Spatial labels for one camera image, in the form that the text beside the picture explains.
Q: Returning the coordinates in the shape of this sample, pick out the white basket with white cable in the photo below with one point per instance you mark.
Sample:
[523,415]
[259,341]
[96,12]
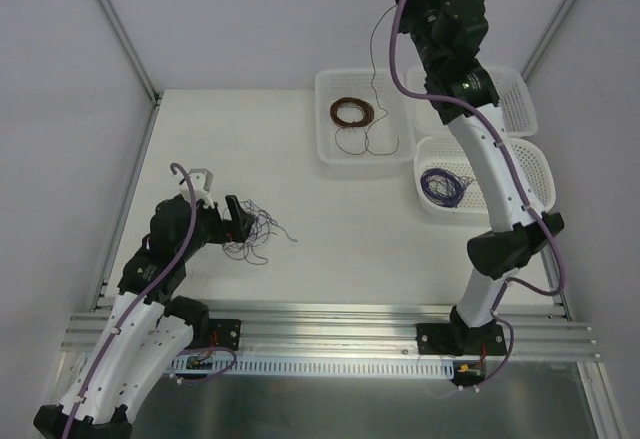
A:
[519,114]

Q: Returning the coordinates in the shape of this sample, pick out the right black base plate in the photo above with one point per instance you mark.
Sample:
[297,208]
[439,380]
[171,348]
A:
[444,338]

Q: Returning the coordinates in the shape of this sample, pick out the aluminium frame post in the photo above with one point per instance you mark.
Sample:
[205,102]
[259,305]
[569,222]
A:
[546,39]
[125,43]

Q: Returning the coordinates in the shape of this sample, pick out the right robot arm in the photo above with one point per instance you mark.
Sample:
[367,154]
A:
[447,35]

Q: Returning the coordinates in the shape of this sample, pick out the white slotted cable duct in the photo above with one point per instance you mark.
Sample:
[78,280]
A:
[315,367]

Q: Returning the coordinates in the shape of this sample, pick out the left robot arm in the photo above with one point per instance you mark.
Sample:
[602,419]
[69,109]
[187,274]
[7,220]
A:
[149,325]

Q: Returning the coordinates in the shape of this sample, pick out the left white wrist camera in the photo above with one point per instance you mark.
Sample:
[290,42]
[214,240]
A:
[202,180]

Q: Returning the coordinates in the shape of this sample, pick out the white basket with brown cables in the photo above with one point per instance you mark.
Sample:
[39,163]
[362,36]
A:
[361,119]

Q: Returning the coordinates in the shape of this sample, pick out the aluminium mounting rail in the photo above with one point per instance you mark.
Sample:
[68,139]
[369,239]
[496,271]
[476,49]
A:
[542,332]

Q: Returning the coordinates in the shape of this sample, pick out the right aluminium frame post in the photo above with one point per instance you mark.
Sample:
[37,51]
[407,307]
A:
[546,39]

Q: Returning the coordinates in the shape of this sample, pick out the left aluminium frame post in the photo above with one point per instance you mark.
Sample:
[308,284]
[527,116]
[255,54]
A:
[125,43]

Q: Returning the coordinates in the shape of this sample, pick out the white basket with purple cables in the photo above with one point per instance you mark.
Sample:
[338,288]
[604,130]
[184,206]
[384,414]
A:
[446,154]

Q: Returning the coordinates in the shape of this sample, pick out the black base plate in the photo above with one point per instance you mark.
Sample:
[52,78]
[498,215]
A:
[444,338]
[224,333]

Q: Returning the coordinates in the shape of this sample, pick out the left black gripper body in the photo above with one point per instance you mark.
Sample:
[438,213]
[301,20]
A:
[232,220]

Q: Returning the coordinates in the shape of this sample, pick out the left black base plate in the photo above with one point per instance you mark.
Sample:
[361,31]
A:
[224,333]

